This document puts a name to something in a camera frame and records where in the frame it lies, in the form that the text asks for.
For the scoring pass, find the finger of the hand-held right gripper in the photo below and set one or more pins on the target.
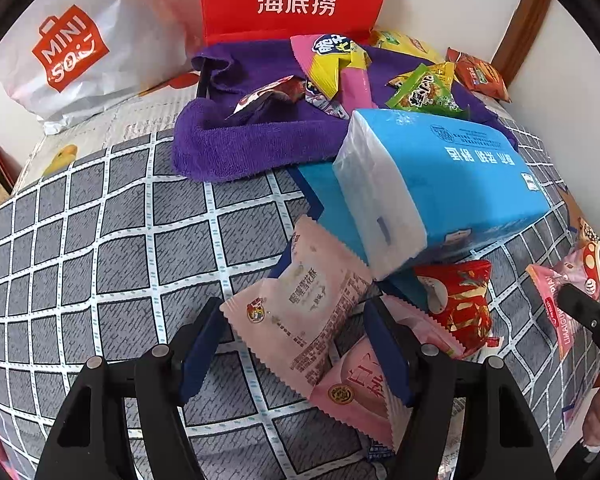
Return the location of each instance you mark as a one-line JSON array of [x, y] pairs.
[[595, 320]]

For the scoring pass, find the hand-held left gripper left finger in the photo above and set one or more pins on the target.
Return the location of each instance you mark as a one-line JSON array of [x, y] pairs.
[[200, 350]]

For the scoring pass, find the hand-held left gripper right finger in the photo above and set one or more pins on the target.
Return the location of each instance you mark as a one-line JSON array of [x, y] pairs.
[[385, 355]]

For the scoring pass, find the plain pink snack packet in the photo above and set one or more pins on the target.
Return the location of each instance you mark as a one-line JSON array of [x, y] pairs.
[[420, 322]]

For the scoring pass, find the pink peach pastry packet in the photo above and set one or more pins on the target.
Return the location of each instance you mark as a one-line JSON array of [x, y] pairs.
[[350, 395]]

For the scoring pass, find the pink panda print snack packet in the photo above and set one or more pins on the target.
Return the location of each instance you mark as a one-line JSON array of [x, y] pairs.
[[555, 285]]

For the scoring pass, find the red and gold snack packet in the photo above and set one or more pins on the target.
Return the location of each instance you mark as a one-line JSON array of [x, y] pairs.
[[460, 305]]

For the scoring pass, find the pale pink pastry packet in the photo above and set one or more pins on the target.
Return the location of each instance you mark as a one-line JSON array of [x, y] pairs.
[[300, 300]]

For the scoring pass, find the blue tissue pack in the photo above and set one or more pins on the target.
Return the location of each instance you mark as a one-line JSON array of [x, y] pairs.
[[430, 175]]

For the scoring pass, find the green snack packet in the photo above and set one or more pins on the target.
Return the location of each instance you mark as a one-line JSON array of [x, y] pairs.
[[425, 100]]

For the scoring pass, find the red and white snack packet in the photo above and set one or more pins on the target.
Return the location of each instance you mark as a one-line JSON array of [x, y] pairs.
[[265, 95]]

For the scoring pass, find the yellow triangular snack packet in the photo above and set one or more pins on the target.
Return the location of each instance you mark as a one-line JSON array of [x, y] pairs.
[[440, 75]]

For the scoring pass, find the pink and yellow snack packet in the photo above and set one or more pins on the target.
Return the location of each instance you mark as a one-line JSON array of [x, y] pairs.
[[325, 60]]

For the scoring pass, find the grey checkered blanket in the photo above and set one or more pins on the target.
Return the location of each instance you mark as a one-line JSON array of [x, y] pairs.
[[105, 235]]

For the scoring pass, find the purple towel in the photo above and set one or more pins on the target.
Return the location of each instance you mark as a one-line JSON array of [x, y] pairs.
[[230, 140]]

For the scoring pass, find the orange chip bag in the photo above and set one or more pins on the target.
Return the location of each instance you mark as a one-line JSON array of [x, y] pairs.
[[480, 75]]

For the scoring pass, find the yellow chip bag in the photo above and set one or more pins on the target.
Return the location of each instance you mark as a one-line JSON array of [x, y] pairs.
[[405, 42]]

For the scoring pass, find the white plastic shopping bag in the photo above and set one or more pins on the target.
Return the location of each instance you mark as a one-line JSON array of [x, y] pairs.
[[105, 35]]

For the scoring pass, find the red paper carrier bag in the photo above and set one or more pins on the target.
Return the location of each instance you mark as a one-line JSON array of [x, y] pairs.
[[230, 0]]

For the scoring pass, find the brown wooden door frame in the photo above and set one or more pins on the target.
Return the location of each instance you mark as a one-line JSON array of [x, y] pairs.
[[525, 25]]

